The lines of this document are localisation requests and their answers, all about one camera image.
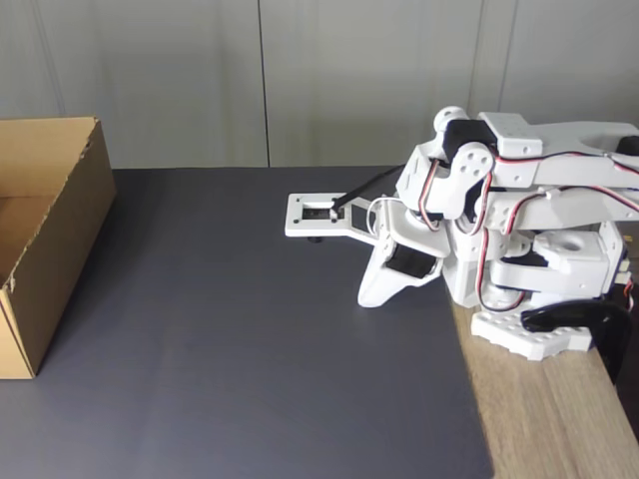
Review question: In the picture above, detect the brown cardboard box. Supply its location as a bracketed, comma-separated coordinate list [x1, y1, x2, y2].
[0, 116, 118, 380]

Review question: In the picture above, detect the dark grey table mat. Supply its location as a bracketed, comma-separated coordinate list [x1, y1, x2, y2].
[0, 167, 496, 479]

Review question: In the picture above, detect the black table clamp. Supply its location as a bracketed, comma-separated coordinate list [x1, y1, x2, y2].
[520, 298, 633, 386]

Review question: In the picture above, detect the black camera cable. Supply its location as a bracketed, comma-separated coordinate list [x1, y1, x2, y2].
[330, 166, 401, 217]

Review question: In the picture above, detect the white gripper camera mount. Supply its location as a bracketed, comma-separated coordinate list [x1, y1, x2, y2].
[285, 192, 401, 246]

